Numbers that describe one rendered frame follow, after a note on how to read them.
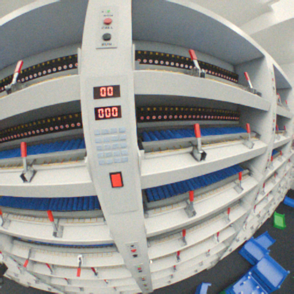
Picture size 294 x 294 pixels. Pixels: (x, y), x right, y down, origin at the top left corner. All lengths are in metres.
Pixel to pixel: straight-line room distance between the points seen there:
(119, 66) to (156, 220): 0.41
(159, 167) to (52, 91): 0.27
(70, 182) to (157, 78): 0.27
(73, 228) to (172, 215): 0.32
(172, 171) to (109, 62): 0.25
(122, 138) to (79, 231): 0.33
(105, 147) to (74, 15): 0.38
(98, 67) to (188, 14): 0.32
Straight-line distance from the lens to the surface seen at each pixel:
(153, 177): 0.25
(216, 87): 0.32
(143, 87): 0.23
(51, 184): 0.29
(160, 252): 0.56
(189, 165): 0.28
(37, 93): 0.27
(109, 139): 0.20
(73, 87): 0.24
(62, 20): 0.45
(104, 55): 0.24
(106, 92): 0.21
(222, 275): 1.66
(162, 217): 0.40
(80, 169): 0.28
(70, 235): 0.43
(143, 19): 0.44
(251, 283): 1.39
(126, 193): 0.25
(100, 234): 0.39
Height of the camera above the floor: 1.48
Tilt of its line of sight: 14 degrees down
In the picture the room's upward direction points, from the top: 3 degrees counter-clockwise
